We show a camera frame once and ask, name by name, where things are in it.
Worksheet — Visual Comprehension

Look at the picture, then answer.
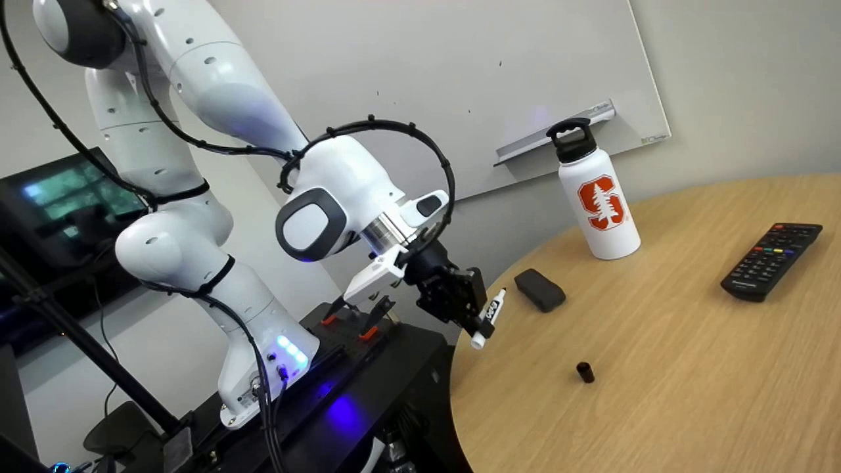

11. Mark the black tripod stand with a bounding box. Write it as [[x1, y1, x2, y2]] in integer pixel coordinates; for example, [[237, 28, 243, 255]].
[[0, 246, 193, 473]]

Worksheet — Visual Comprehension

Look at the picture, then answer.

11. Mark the white dry erase marker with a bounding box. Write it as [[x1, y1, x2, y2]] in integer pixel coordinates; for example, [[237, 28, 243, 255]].
[[466, 287, 509, 353]]

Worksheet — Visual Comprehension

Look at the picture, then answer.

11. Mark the small black rounded eraser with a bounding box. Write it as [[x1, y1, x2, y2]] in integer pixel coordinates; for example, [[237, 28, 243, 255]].
[[511, 266, 568, 315]]

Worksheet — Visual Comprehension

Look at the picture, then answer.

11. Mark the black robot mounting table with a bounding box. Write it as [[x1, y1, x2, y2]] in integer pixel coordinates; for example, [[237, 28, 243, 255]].
[[80, 300, 457, 473]]

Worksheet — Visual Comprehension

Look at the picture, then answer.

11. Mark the dark computer monitor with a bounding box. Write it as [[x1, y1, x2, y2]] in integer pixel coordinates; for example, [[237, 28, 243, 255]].
[[0, 152, 163, 321]]

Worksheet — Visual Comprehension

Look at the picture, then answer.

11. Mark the black clamp with red handle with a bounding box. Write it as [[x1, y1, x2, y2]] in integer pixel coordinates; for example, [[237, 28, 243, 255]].
[[315, 300, 355, 329], [355, 297, 399, 343]]

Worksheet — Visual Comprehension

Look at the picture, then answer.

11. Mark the white wall whiteboard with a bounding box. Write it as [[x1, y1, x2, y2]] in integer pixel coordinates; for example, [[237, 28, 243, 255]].
[[206, 0, 674, 204]]

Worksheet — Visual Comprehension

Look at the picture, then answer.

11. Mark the white bottle with red logo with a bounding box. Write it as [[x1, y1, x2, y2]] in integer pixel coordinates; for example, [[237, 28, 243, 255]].
[[544, 116, 644, 263]]

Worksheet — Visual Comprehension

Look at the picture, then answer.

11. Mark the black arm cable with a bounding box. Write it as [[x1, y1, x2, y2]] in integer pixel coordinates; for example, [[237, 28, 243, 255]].
[[275, 116, 460, 258]]

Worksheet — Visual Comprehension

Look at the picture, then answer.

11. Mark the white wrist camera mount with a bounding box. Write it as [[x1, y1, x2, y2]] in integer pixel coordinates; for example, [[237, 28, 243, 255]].
[[342, 246, 415, 305]]

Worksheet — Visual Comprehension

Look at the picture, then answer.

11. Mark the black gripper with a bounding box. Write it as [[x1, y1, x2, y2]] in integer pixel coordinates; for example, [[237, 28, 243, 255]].
[[403, 242, 497, 338]]

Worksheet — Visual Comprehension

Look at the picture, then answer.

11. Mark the long black remote control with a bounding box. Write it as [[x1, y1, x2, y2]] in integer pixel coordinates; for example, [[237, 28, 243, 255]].
[[716, 220, 825, 305]]

